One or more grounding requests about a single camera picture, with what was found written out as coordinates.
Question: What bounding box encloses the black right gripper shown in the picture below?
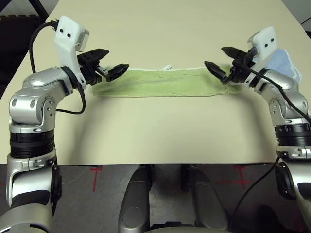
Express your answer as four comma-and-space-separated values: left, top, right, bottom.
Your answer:
205, 46, 257, 84

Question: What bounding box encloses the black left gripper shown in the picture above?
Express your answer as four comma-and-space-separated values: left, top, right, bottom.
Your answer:
77, 48, 130, 86

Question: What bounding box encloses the green towel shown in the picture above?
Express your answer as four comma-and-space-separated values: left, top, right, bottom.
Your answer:
90, 64, 240, 98

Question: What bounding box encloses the folded blue towel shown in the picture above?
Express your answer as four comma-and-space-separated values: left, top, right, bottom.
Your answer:
266, 48, 303, 82

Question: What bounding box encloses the black diagonal metal bar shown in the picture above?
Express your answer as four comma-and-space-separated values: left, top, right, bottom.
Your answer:
33, 0, 49, 21

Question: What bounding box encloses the grey right robot leg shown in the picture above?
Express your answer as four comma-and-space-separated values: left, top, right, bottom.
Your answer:
181, 165, 229, 231

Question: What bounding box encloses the grey robot leg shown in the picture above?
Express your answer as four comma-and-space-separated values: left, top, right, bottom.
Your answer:
118, 166, 153, 233
181, 165, 229, 231

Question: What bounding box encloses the grey left robot leg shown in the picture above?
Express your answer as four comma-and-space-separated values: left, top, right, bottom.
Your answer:
118, 166, 153, 233

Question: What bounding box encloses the beige robot torso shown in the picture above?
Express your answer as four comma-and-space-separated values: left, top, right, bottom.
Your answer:
145, 224, 234, 233

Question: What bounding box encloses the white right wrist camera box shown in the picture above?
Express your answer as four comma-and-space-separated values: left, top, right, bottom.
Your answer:
245, 26, 278, 88

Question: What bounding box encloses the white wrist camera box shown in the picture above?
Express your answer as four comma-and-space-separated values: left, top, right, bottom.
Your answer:
52, 15, 90, 89
245, 26, 278, 88

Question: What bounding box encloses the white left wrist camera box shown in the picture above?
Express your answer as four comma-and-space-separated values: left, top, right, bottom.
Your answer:
52, 15, 90, 89

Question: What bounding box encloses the black left wrist camera cable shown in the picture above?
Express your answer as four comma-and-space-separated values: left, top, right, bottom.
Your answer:
29, 20, 86, 115

